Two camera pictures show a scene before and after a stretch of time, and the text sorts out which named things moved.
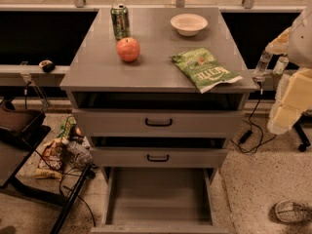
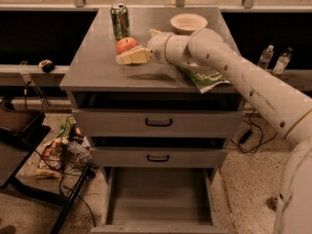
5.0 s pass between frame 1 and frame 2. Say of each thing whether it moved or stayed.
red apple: stayed
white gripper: moved
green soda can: stayed
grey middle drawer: stayed
